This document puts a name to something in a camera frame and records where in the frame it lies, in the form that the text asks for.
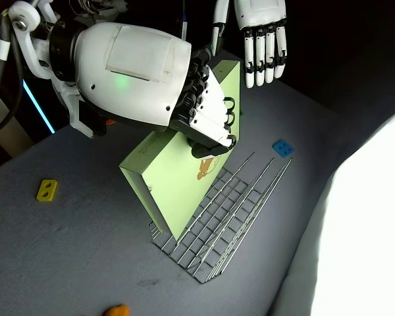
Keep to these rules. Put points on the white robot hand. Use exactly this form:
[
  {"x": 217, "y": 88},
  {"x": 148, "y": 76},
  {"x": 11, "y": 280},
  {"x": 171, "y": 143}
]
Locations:
[
  {"x": 260, "y": 11},
  {"x": 131, "y": 66}
]

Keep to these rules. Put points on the light green box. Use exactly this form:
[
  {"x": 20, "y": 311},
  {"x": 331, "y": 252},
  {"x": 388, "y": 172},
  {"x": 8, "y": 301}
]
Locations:
[{"x": 171, "y": 191}]

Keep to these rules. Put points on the cyan light strip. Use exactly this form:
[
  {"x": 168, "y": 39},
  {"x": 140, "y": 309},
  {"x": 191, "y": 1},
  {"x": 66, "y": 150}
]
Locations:
[{"x": 39, "y": 108}]

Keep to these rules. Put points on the blue square four-hole block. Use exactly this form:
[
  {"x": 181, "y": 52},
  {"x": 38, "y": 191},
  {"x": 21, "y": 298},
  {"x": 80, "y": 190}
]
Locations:
[{"x": 283, "y": 149}]

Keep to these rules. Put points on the yellow two-hole block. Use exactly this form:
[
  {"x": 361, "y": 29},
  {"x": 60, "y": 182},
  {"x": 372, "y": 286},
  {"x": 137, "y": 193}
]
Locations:
[{"x": 47, "y": 191}]

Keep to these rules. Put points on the grey table cloth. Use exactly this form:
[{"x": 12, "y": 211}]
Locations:
[{"x": 85, "y": 247}]

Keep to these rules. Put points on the orange toy piece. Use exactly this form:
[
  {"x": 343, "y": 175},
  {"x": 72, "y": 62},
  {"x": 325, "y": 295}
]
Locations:
[{"x": 118, "y": 310}]

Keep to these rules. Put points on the white frame post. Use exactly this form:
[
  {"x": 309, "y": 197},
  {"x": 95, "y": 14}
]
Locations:
[{"x": 6, "y": 138}]

